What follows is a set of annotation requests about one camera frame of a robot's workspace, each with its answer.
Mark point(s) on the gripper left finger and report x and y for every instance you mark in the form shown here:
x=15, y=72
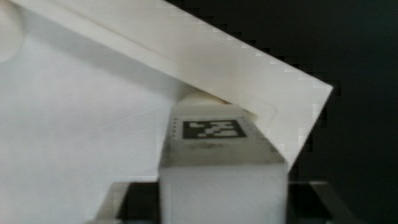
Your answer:
x=111, y=205

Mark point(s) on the white table leg with tag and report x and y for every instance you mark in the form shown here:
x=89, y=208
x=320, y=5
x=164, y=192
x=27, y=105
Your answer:
x=223, y=169

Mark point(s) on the white square table top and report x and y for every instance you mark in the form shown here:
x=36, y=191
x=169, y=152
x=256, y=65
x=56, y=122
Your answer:
x=104, y=59

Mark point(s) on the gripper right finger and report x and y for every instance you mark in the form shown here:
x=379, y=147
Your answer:
x=342, y=215

